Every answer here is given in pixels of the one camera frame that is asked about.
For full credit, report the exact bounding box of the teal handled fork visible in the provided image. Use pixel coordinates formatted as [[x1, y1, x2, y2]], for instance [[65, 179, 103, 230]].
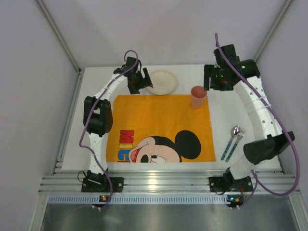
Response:
[[225, 129, 246, 162]]

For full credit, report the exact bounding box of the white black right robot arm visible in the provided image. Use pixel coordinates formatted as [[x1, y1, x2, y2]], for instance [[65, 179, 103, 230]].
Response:
[[204, 44, 295, 180]]

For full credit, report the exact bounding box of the teal handled spoon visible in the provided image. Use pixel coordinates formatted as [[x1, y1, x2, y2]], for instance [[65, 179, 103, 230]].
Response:
[[221, 126, 240, 161]]

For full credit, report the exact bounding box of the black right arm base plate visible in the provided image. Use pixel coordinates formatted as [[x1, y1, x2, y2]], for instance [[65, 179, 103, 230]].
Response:
[[209, 177, 253, 194]]

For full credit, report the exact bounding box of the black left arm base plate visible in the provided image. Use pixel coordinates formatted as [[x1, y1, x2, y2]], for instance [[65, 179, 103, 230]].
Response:
[[81, 177, 124, 193]]

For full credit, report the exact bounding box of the orange Mickey Mouse placemat cloth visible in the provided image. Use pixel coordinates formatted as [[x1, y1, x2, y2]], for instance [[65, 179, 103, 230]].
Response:
[[106, 95, 216, 164]]

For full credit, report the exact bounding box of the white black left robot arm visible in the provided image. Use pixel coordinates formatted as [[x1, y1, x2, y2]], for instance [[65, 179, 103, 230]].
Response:
[[79, 57, 153, 175]]

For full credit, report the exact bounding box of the pink plastic cup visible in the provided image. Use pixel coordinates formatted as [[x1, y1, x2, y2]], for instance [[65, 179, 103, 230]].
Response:
[[190, 86, 207, 109]]

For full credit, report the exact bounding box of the slotted grey cable duct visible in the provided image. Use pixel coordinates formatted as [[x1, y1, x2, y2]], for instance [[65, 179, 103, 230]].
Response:
[[48, 194, 243, 205]]

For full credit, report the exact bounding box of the cream round plate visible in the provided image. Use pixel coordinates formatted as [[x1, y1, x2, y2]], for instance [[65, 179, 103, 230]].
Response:
[[146, 70, 179, 95]]

